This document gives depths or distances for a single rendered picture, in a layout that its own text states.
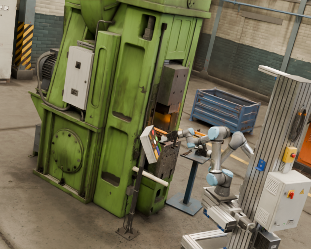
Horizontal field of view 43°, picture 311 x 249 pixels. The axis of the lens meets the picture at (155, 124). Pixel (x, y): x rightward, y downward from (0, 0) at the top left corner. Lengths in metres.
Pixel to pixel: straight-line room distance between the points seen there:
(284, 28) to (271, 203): 9.15
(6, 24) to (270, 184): 6.73
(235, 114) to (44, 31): 4.91
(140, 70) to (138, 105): 0.36
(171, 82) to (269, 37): 8.52
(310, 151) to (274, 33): 5.61
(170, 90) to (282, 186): 1.55
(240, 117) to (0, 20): 5.18
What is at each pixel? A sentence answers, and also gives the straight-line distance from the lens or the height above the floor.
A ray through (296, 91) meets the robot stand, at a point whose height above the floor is 1.95.
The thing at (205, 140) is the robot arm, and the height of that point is 1.22.
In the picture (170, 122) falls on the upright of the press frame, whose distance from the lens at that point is 4.73.
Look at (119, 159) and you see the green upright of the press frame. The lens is 4.49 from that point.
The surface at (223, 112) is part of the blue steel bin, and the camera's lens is 8.25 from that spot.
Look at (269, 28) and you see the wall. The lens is 12.53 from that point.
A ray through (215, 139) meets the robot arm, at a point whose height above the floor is 1.34.
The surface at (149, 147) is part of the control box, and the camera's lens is 3.79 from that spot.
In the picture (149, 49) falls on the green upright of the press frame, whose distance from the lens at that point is 4.02.
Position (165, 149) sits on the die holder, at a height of 0.87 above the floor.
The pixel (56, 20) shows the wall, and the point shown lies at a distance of 10.18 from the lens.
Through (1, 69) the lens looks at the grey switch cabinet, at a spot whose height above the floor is 0.30.
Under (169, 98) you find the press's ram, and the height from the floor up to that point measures 1.45.
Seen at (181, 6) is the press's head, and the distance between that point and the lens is 4.17.
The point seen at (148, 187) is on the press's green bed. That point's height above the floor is 0.35.
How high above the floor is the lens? 2.48
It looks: 18 degrees down
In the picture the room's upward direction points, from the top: 12 degrees clockwise
